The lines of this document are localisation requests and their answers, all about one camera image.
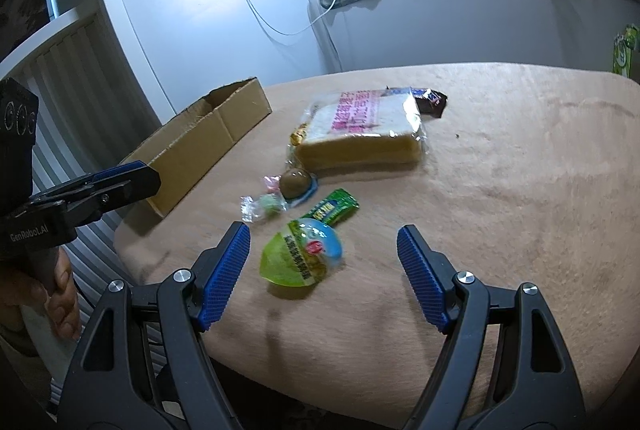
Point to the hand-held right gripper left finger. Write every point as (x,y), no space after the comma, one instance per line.
(225,280)

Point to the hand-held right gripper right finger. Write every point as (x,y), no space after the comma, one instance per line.
(422,280)

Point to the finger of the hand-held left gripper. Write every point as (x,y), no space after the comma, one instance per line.
(125,195)
(122,171)

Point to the green jelly cup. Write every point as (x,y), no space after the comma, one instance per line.
(295,255)

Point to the brown cardboard box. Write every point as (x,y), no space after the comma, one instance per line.
(200,150)

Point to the clear green candy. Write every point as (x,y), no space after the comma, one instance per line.
(267,205)

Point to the pink candy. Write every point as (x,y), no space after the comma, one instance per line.
(272,182)

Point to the green stick snack packet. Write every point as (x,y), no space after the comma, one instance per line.
(332,205)

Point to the brown round snack blue wrapper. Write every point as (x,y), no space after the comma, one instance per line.
(295,182)

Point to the sliced bread packet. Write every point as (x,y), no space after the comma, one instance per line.
(360,145)

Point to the brown chocolate bar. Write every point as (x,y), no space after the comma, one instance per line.
(430,102)

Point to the person's left hand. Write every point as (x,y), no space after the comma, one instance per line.
(65,310)

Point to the white slatted radiator cover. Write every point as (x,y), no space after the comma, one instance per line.
(75,60)

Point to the white cabinet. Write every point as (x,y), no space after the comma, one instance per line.
(200,10)

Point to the green carton box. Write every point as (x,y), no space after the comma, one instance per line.
(625,55)

